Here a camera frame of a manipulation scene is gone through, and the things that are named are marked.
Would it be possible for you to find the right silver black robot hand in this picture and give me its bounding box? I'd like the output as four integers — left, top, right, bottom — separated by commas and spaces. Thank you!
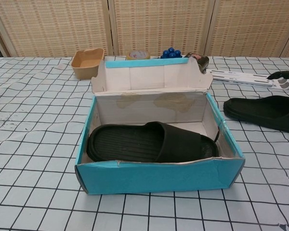
266, 68, 289, 81

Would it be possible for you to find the dark tin can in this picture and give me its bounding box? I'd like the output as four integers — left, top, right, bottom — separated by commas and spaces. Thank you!
188, 52, 210, 73

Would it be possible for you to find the bamboo folding screen panel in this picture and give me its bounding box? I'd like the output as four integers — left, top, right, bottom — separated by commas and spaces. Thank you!
204, 0, 289, 58
0, 0, 113, 58
109, 0, 216, 58

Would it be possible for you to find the blue cardboard shoe box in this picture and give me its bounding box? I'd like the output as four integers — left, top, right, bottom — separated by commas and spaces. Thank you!
74, 56, 246, 195

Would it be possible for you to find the white folding stand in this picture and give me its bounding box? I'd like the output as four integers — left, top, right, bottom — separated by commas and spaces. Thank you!
205, 68, 289, 91

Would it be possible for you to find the black rubber slipper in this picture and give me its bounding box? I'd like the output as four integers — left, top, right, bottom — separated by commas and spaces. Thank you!
86, 121, 219, 163
223, 95, 289, 135

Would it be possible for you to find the white black checkered tablecloth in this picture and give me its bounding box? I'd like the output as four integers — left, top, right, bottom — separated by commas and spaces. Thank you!
0, 56, 289, 231

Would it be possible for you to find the blue ball cluster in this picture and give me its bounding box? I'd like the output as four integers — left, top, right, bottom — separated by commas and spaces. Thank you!
160, 48, 183, 59

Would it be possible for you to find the brown paper tray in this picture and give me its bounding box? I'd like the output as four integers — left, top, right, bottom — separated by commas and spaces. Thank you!
71, 47, 105, 80

